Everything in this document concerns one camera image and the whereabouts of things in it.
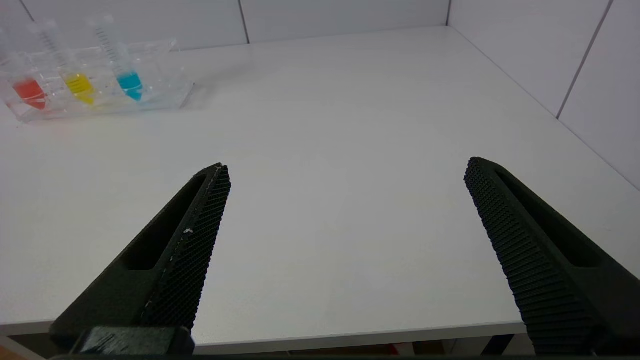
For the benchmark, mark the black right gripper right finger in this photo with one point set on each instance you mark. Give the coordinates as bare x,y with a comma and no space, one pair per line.
545,260

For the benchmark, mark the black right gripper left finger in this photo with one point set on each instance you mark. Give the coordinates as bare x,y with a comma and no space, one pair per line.
165,260

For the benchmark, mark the test tube with yellow pigment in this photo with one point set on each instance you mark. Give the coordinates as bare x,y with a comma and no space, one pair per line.
79,85

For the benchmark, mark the test tube with red pigment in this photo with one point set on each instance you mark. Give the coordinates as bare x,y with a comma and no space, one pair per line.
30,92

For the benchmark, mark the clear acrylic test tube rack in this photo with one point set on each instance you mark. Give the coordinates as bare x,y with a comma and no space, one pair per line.
160,90

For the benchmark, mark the test tube with blue pigment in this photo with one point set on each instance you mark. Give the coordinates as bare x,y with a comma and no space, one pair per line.
130,82

